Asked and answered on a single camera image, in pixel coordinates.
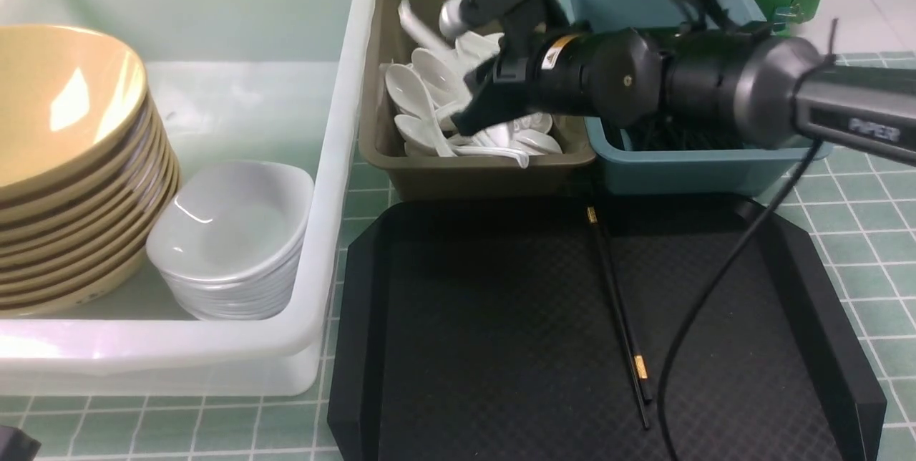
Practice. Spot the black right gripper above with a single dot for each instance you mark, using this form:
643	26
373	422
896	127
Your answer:
617	76

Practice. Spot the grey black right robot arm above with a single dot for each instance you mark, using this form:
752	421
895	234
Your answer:
764	89

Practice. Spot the pile of white spoons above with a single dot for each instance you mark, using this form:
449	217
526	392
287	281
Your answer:
428	93

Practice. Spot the brown plastic spoon bin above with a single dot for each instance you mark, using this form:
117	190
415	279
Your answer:
433	178

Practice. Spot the blue plastic chopstick bin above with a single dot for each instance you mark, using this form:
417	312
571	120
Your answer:
630	170

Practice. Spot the bundle of black chopsticks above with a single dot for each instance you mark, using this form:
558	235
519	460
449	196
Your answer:
666	136

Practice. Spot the black plastic serving tray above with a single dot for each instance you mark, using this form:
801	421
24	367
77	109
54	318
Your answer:
482	330

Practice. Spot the large white plastic tub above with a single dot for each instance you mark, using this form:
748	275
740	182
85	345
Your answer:
273	80

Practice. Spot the teal binder clip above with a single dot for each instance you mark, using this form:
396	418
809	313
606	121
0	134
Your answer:
786	16

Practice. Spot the stack of white dishes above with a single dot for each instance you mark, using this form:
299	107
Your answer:
229	243

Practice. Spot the black chopstick near bins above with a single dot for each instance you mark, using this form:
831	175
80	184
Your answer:
630	368

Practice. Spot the black chopstick on tray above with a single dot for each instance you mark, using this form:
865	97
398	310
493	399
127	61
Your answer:
635	356

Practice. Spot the green checkered table mat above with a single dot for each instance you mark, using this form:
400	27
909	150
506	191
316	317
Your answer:
859	211

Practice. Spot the stack of tan bowls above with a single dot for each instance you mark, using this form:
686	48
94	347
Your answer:
86	167

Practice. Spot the black left robot part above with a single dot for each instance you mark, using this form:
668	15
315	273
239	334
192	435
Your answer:
16	445

